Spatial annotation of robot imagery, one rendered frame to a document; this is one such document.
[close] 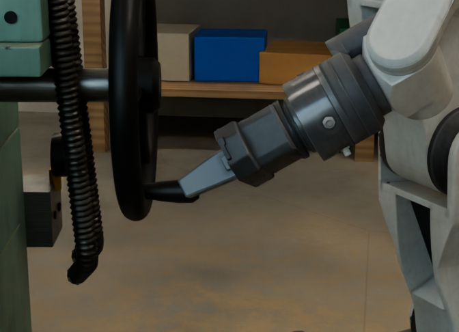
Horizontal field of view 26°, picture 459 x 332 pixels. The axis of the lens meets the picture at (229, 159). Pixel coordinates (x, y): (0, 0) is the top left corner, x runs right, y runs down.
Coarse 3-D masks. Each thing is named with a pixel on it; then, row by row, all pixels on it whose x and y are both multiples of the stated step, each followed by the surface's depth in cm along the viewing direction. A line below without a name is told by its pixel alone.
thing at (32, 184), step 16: (32, 176) 139; (48, 176) 139; (32, 192) 133; (48, 192) 133; (32, 208) 133; (48, 208) 133; (32, 224) 134; (48, 224) 134; (32, 240) 135; (48, 240) 135
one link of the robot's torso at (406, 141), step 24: (360, 0) 147; (456, 24) 144; (456, 48) 147; (456, 72) 148; (456, 96) 149; (408, 120) 149; (432, 120) 148; (456, 120) 148; (384, 144) 158; (408, 144) 152; (432, 144) 148; (408, 168) 154; (432, 168) 149
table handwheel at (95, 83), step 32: (128, 0) 94; (128, 32) 92; (128, 64) 92; (160, 64) 107; (0, 96) 105; (32, 96) 105; (96, 96) 105; (128, 96) 92; (160, 96) 107; (128, 128) 93; (128, 160) 94; (128, 192) 97
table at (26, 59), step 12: (48, 36) 100; (0, 48) 94; (12, 48) 94; (24, 48) 94; (36, 48) 94; (48, 48) 99; (0, 60) 94; (12, 60) 94; (24, 60) 94; (36, 60) 94; (48, 60) 99; (0, 72) 95; (12, 72) 95; (24, 72) 95; (36, 72) 95
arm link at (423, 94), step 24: (360, 24) 100; (336, 48) 100; (360, 48) 100; (336, 72) 96; (360, 72) 96; (432, 72) 95; (336, 96) 95; (360, 96) 95; (384, 96) 96; (408, 96) 97; (432, 96) 98; (360, 120) 96; (384, 120) 98
